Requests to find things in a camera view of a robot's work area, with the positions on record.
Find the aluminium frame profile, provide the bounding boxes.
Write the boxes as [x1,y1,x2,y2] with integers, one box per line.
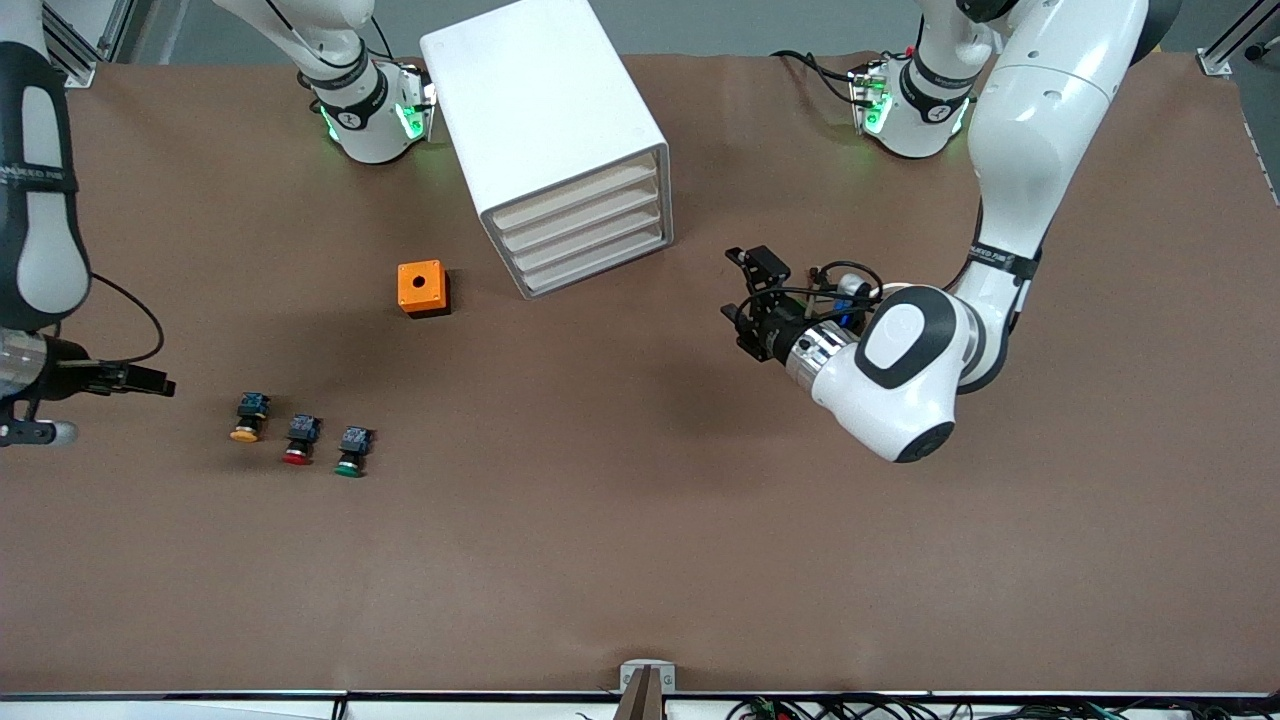
[1198,0,1280,76]
[40,0,136,89]

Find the orange box with hole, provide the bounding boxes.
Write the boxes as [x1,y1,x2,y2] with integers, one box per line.
[397,260,452,319]

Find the brown wedge post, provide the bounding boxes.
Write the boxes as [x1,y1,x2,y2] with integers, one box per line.
[613,668,668,720]

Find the yellow push button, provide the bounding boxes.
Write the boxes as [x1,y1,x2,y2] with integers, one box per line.
[229,392,271,443]

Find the green push button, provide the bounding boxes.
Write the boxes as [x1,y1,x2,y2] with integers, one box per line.
[334,426,376,479]

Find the grey table clamp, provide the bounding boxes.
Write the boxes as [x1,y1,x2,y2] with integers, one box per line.
[620,660,677,693]

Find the black base cable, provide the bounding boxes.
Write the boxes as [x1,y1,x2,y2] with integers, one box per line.
[770,48,863,106]

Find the red push button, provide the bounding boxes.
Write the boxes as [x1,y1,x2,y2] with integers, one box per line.
[281,415,322,466]

